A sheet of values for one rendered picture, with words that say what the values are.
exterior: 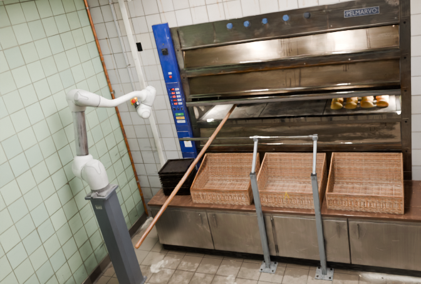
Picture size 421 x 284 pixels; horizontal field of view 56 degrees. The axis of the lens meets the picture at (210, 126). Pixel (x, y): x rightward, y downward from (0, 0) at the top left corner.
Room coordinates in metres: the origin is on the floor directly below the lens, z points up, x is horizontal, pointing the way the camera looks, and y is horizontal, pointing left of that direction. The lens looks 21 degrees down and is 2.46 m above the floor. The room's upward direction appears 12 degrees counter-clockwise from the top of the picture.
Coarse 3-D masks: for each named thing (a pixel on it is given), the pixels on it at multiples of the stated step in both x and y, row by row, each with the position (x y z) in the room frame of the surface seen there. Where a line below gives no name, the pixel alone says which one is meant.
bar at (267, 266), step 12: (252, 168) 2.82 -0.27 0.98; (252, 180) 2.77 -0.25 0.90; (312, 180) 2.56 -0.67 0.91; (252, 192) 2.78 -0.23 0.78; (264, 228) 2.79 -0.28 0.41; (264, 240) 2.76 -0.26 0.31; (264, 252) 2.77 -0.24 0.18; (324, 252) 2.55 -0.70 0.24; (264, 264) 2.82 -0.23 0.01; (276, 264) 2.79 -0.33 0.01; (324, 264) 2.55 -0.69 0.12; (324, 276) 2.54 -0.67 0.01
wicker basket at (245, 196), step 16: (208, 160) 3.53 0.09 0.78; (224, 160) 3.46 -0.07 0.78; (240, 160) 3.39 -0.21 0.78; (256, 160) 3.24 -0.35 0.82; (208, 176) 3.50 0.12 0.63; (224, 176) 3.43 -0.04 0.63; (240, 176) 3.36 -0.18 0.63; (256, 176) 3.17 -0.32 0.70; (192, 192) 3.13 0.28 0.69; (208, 192) 3.07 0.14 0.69; (224, 192) 3.00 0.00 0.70; (240, 192) 2.94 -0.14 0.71
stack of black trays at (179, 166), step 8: (168, 160) 3.60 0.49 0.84; (176, 160) 3.58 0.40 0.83; (184, 160) 3.55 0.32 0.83; (192, 160) 3.49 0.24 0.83; (168, 168) 3.45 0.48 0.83; (176, 168) 3.41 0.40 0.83; (184, 168) 3.38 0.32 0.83; (160, 176) 3.37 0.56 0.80; (168, 176) 3.35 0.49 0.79; (176, 176) 3.31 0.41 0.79; (192, 176) 3.43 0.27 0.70; (168, 184) 3.36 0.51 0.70; (176, 184) 3.33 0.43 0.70; (184, 184) 3.30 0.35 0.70; (168, 192) 3.36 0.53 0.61; (184, 192) 3.30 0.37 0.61
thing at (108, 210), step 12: (108, 192) 2.86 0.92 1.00; (96, 204) 2.83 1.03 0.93; (108, 204) 2.82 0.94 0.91; (96, 216) 2.85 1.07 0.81; (108, 216) 2.81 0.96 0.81; (120, 216) 2.90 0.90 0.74; (108, 228) 2.82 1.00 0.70; (120, 228) 2.85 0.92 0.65; (108, 240) 2.83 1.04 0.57; (120, 240) 2.82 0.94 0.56; (108, 252) 2.85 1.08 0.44; (120, 252) 2.81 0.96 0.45; (132, 252) 2.90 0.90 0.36; (120, 264) 2.82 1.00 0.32; (132, 264) 2.86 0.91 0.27; (120, 276) 2.84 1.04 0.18; (132, 276) 2.82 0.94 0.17; (144, 276) 2.95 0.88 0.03
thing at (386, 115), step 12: (204, 120) 3.60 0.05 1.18; (216, 120) 3.53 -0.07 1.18; (228, 120) 3.47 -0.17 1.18; (240, 120) 3.42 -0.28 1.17; (252, 120) 3.36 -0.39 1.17; (264, 120) 3.31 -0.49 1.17; (276, 120) 3.27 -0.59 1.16; (288, 120) 3.22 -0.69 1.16; (300, 120) 3.18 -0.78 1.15; (312, 120) 3.13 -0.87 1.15; (324, 120) 3.09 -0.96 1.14
